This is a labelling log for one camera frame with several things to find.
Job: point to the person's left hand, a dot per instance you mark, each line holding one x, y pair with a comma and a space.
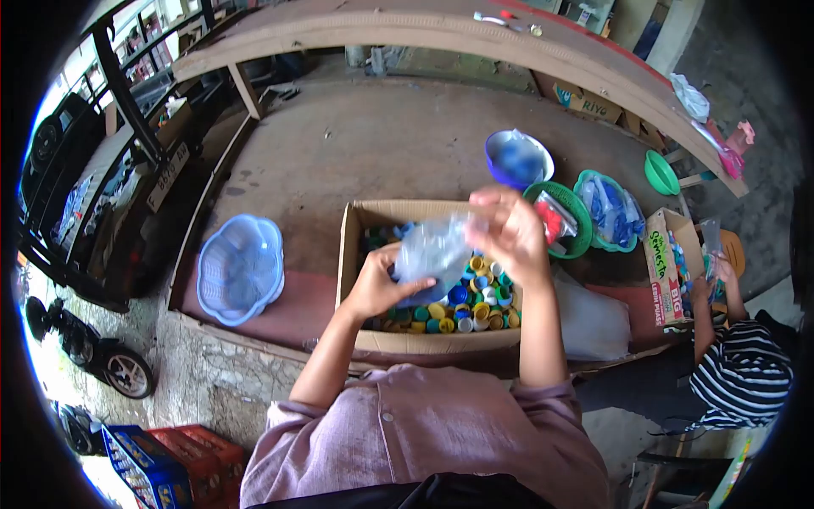
372, 289

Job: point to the person's right hand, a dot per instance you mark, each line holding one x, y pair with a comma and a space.
518, 238

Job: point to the person's left fingers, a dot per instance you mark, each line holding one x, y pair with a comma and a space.
388, 256

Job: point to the person's right fingers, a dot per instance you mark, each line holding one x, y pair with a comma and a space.
486, 219

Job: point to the person's left thumb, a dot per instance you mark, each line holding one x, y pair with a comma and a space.
413, 288

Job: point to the clear bag of blue caps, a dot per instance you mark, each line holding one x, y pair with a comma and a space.
432, 254

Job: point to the plain brown cardboard box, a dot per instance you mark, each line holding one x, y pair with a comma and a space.
420, 342

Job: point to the bag of red caps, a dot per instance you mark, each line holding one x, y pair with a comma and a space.
552, 219

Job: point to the blue bowl with plastic bag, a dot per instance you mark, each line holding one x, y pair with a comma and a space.
518, 159

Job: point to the pile of colourful bottle caps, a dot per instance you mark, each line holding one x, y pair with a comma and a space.
480, 305

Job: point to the green round mesh basket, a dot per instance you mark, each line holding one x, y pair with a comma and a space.
575, 222

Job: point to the teal basket with blue caps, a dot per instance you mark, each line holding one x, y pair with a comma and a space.
610, 210

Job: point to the large clear plastic bag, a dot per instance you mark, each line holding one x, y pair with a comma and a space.
591, 318

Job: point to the light blue plastic basket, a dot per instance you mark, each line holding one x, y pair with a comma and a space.
240, 270

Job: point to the person's body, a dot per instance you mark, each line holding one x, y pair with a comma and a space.
420, 439

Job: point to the small printed carton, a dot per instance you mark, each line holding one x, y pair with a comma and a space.
585, 102

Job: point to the green plastic bowl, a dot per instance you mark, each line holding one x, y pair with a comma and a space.
660, 173

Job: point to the printed cardboard box with caps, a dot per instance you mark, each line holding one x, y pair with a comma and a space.
661, 273

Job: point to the long wooden bench table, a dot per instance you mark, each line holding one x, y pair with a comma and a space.
407, 28

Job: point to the white plastic bag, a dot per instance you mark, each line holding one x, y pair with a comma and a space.
690, 98

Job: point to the orange chair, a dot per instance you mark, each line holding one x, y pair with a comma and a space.
734, 251

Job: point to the pink plastic item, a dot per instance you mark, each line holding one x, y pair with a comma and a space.
737, 143

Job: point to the red bottle crates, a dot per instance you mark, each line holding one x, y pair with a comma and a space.
203, 461

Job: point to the black car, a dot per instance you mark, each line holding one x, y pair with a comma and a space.
95, 184

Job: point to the black motorcycle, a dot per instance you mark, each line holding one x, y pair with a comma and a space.
95, 350

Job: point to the black metal gate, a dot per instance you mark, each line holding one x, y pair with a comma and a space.
121, 95

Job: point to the blue bottle crate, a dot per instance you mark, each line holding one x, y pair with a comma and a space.
143, 467

